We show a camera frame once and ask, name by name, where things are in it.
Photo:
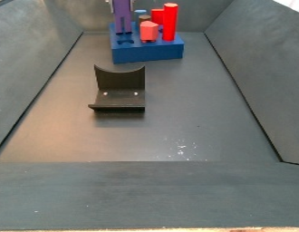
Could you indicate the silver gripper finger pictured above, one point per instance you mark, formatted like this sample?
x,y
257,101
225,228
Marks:
x,y
112,9
132,4

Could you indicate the purple double-square block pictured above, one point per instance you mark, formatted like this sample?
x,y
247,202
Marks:
x,y
123,16

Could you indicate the blue shape sorter board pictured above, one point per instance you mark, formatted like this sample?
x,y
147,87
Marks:
x,y
129,50

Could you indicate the light blue cylinder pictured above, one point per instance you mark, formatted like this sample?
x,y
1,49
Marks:
x,y
139,12

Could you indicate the brown cylinder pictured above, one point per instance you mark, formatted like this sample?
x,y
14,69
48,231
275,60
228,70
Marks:
x,y
144,18

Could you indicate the red rounded block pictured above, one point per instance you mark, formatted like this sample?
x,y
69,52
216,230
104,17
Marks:
x,y
156,16

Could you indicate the red pentagonal prism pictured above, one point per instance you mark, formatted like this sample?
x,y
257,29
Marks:
x,y
148,31

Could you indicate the tall red hexagonal prism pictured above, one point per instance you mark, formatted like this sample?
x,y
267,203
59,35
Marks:
x,y
169,15

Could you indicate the black curved stand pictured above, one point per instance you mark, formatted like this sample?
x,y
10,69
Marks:
x,y
120,90

